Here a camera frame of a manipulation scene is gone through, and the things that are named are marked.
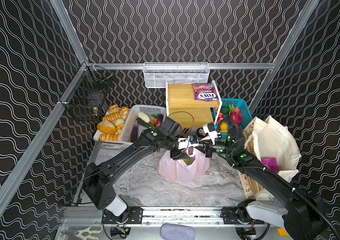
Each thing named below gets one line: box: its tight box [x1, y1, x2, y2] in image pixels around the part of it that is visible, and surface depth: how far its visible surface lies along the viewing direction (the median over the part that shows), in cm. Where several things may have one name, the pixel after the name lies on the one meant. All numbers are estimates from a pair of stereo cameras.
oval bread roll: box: [97, 120, 117, 134], surface depth 106 cm
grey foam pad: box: [160, 223, 195, 240], surface depth 69 cm
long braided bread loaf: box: [99, 133, 120, 143], surface depth 103 cm
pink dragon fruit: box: [229, 103, 243, 127], surface depth 109 cm
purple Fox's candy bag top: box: [192, 83, 219, 102], surface depth 82 cm
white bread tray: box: [93, 109, 124, 145], surface depth 105 cm
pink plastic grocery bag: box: [158, 146, 211, 182], surface depth 77 cm
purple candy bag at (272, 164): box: [261, 157, 279, 174], surface depth 78 cm
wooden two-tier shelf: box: [165, 80, 223, 128], surface depth 82 cm
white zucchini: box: [138, 112, 151, 124], surface depth 109 cm
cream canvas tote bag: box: [238, 115, 301, 201], surface depth 77 cm
